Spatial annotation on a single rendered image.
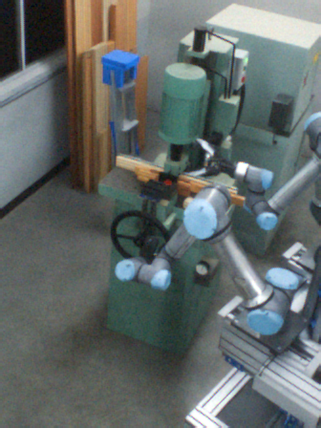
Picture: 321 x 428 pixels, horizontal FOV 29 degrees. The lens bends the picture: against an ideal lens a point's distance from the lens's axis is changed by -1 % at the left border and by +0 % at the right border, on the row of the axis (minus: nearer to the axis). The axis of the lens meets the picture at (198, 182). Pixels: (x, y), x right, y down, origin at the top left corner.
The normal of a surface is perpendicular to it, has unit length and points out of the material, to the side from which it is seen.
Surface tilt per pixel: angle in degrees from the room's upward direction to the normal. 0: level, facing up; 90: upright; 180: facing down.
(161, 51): 90
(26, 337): 0
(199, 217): 84
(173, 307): 90
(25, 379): 0
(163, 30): 90
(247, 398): 0
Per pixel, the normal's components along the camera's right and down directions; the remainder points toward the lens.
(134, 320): -0.34, 0.47
